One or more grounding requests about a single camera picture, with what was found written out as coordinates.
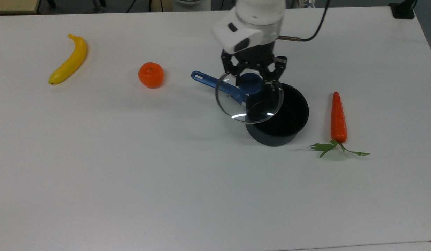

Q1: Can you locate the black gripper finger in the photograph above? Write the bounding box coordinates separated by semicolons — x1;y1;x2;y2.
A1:
265;56;288;92
221;50;242;86

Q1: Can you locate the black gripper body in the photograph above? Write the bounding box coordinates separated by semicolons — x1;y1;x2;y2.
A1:
234;41;276;66

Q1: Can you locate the glass lid with blue knob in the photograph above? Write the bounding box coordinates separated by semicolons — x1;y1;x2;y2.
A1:
215;70;284;124

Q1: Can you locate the dark blue saucepan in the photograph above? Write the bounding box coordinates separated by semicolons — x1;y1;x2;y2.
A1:
191;71;310;147

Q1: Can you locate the orange toy carrot with leaves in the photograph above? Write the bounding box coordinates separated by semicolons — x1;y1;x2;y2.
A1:
310;92;370;158

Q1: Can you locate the orange toy mandarin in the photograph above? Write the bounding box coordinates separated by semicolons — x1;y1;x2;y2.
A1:
138;62;164;89

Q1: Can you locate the black square clamp base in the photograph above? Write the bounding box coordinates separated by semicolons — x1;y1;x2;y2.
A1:
389;0;416;20

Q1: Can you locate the yellow toy banana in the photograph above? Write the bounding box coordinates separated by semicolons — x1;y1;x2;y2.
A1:
49;34;87;85

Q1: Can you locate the wooden desk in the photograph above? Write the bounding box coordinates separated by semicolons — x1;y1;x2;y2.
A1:
0;0;40;14

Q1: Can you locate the black cable with brass plug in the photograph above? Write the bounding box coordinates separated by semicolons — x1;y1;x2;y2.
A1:
279;0;331;43

